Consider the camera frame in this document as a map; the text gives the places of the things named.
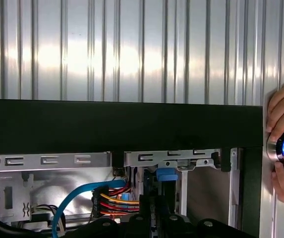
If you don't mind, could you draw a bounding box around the black open PC case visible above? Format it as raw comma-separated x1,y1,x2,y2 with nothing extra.
0,98,266,238

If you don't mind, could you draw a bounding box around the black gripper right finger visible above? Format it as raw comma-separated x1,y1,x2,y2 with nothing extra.
161,214,243,238

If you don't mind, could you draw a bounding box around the round black tool blue ring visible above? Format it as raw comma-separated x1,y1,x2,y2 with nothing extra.
265,128,284,172

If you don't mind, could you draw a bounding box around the blue data wire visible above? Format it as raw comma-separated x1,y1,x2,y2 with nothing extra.
52,179,127,238

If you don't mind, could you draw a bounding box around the metal disk bay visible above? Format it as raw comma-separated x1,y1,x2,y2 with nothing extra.
129,165,239,226

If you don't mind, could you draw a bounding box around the person's hand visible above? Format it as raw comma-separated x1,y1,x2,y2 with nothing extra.
265,76,284,211

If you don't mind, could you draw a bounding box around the orange red power wire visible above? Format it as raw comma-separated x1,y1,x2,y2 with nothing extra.
91,184,141,216

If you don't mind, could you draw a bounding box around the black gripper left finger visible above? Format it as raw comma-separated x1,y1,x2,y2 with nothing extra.
64,214,155,238

